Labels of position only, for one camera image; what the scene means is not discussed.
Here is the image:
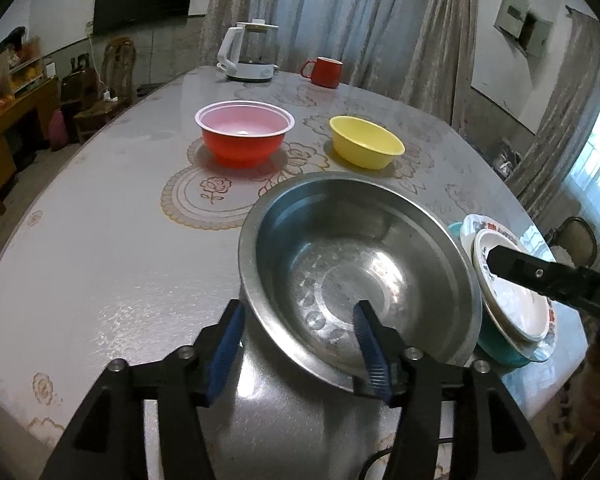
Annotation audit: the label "white plate pink roses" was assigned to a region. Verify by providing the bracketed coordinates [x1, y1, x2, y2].
[471, 229, 550, 342]

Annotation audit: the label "turquoise round tray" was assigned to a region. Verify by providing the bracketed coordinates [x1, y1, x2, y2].
[449, 214, 540, 367]

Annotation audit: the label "white plate red blue pattern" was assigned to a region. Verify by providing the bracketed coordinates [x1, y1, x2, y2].
[459, 212, 560, 363]

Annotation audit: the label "yellow plastic bowl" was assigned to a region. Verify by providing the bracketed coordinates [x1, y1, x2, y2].
[329, 115, 405, 170]

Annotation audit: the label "stainless steel bowl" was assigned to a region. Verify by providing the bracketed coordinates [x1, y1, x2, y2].
[238, 172, 482, 391]

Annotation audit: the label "red plastic bowl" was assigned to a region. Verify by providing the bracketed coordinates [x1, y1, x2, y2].
[195, 100, 294, 169]

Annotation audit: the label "chair with cushion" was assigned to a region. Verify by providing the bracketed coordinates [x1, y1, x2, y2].
[546, 216, 597, 268]

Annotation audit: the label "side curtain by window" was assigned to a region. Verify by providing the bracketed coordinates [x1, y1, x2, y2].
[506, 10, 600, 220]

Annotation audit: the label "beige curtain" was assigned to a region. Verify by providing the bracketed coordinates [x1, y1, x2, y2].
[199, 0, 478, 129]

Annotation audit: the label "red mug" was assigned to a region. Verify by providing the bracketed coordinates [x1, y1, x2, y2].
[300, 56, 343, 89]

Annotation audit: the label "wooden cabinet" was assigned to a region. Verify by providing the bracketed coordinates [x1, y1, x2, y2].
[0, 54, 59, 214]

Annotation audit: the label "wooden chair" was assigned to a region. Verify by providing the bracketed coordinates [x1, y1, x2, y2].
[74, 37, 136, 144]

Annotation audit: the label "white electric kettle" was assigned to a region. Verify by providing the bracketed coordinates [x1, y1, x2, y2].
[216, 18, 278, 82]

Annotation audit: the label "black cable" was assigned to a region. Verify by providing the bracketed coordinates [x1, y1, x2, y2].
[356, 439, 456, 480]

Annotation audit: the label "wall electrical box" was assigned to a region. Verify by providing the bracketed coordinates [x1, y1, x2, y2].
[494, 0, 553, 58]

